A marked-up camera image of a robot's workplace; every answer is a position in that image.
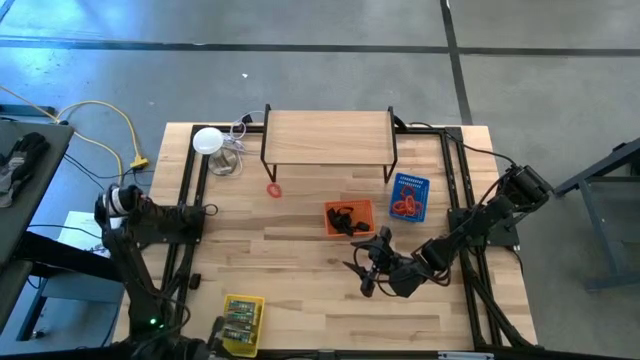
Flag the yellow extension cable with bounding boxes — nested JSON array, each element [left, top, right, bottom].
[[0, 83, 151, 187]]

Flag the orange plastic basket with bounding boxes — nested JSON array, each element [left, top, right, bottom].
[[323, 198, 377, 238]]

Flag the black side desk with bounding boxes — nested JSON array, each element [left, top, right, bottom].
[[0, 118, 76, 266]]

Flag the dark grey metal table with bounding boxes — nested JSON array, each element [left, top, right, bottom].
[[551, 135, 640, 293]]

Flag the white paper manual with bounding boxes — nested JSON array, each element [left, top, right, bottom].
[[56, 209, 112, 259]]

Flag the white mushroom lamp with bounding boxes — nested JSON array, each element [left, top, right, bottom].
[[192, 126, 241, 177]]

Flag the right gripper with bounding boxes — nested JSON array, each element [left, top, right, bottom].
[[342, 225, 426, 299]]

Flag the blue plastic basket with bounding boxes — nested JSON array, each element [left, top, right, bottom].
[[388, 172, 432, 224]]

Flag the black grey work glove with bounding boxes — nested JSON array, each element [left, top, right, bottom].
[[0, 131, 52, 209]]

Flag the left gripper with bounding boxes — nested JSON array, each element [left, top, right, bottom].
[[172, 315, 227, 360]]

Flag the white lamp cable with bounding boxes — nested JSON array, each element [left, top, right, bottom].
[[219, 109, 266, 177]]

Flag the yellow plastic basket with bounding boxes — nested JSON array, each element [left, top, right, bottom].
[[221, 293, 266, 358]]

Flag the wooden shelf riser black legs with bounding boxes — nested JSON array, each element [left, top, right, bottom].
[[259, 103, 399, 185]]

